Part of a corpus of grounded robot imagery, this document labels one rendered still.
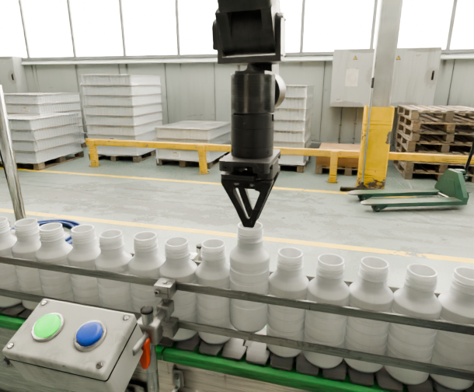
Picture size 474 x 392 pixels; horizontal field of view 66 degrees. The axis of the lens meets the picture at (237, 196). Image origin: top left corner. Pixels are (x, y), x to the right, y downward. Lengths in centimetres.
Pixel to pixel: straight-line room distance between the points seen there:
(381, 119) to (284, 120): 158
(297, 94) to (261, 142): 534
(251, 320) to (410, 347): 22
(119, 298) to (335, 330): 34
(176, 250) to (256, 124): 23
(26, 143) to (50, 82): 330
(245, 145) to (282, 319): 26
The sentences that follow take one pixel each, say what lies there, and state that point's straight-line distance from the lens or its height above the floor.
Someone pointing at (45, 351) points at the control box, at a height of 110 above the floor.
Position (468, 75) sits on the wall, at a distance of 779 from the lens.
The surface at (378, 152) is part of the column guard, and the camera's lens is 501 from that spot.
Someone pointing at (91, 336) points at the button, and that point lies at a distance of 49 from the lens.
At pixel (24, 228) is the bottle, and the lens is 73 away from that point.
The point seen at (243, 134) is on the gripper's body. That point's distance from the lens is 47.
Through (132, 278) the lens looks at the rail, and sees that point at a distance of 60.
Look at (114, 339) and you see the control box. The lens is 48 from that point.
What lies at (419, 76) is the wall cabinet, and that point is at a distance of 729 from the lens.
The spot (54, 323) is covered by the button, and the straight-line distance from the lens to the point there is 52.
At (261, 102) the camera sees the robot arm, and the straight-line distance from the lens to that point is 46.
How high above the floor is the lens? 140
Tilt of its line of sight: 18 degrees down
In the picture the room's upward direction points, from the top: straight up
